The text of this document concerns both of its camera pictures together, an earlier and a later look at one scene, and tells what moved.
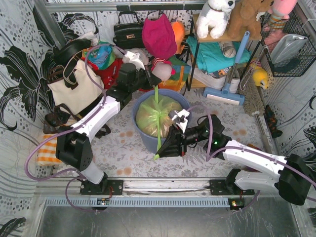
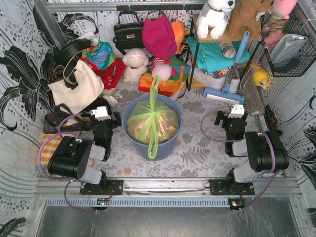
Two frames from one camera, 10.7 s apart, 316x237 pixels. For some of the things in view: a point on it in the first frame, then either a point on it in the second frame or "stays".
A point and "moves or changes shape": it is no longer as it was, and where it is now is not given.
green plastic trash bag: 154,116 moves or changes shape
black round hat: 60,55 stays
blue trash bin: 151,142 → 137,150
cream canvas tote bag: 90,84 stays
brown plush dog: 243,18 stays
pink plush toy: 279,13 stays
